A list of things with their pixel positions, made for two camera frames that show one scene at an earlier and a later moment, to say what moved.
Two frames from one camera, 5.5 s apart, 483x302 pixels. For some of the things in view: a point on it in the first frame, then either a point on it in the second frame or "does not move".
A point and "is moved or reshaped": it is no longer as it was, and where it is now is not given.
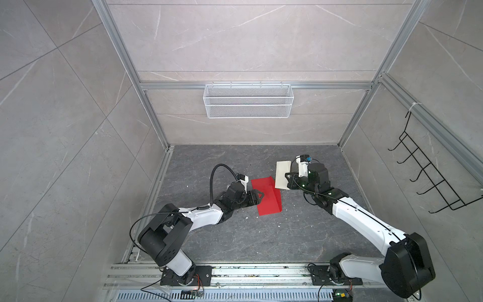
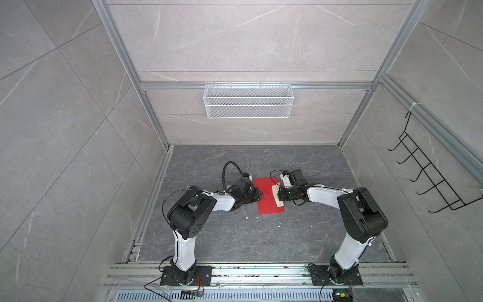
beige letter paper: (282, 168) is moved or reshaped
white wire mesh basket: (249, 101) does not move
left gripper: (255, 197) does not move
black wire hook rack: (441, 185) does not move
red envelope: (271, 202) does not move
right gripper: (292, 180) -> (282, 194)
